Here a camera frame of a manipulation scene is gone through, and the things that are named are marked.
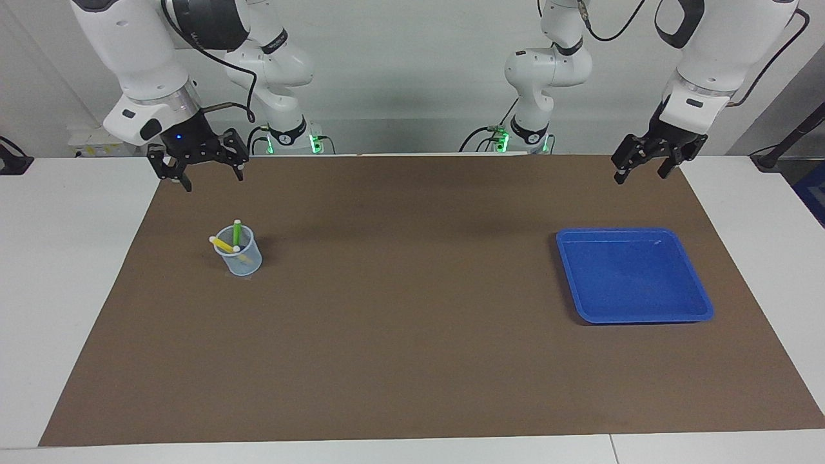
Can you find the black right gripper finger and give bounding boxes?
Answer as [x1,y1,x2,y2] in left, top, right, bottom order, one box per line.
[222,128,250,181]
[147,148,194,193]

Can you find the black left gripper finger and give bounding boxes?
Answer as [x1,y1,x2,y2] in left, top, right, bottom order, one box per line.
[657,145,694,180]
[611,139,645,186]

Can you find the yellow marker pen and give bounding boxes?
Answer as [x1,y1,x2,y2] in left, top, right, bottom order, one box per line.
[209,236,253,262]

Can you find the white power strip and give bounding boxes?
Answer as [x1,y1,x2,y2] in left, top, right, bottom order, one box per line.
[66,124,139,157]

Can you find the black stand with pole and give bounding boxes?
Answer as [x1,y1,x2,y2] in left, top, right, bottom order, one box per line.
[751,103,825,171]

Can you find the translucent plastic cup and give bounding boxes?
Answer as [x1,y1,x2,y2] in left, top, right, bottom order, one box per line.
[213,224,263,276]

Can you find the blue plastic tray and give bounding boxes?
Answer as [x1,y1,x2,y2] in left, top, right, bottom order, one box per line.
[556,227,715,324]

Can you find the blue crate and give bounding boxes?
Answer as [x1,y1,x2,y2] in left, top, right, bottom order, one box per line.
[793,161,825,229]

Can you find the black clamp base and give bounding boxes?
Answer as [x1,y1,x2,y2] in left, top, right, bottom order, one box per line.
[0,135,34,176]

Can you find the brown table mat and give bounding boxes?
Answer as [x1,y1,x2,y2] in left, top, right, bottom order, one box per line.
[39,153,825,447]

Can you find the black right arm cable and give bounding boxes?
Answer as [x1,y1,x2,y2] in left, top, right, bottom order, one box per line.
[161,0,258,123]

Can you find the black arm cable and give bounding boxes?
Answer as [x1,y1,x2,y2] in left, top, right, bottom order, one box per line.
[538,0,811,107]
[161,0,258,123]

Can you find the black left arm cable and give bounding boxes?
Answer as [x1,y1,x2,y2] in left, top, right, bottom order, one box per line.
[538,0,811,107]

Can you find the black left base cables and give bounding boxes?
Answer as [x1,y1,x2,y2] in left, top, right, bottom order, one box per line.
[459,95,519,153]

